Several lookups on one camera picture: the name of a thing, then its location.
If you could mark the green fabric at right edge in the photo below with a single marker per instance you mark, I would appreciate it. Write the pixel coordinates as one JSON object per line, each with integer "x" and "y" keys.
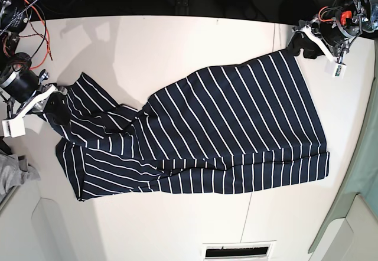
{"x": 347, "y": 107}

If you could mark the grey cloth pile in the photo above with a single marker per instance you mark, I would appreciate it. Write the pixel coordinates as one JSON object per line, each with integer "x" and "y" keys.
{"x": 15, "y": 170}

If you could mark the navy white striped t-shirt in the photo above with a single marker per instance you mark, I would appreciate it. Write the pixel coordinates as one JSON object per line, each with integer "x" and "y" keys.
{"x": 222, "y": 129}

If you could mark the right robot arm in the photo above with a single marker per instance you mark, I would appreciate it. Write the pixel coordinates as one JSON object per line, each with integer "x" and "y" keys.
{"x": 15, "y": 16}

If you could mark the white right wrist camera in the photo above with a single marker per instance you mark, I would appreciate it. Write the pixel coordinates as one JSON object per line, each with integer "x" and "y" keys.
{"x": 13, "y": 127}

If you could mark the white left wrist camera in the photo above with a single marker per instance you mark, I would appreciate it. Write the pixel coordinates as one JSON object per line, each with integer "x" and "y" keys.
{"x": 336, "y": 70}

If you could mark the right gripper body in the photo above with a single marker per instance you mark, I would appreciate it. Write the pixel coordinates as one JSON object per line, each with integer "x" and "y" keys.
{"x": 22, "y": 84}

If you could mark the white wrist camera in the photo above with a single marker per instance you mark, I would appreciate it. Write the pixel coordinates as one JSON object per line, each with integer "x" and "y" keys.
{"x": 13, "y": 127}
{"x": 336, "y": 70}

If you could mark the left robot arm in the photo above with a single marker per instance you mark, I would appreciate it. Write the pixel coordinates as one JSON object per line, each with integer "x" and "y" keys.
{"x": 368, "y": 11}

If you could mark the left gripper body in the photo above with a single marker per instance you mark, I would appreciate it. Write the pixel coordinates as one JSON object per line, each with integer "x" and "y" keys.
{"x": 333, "y": 29}

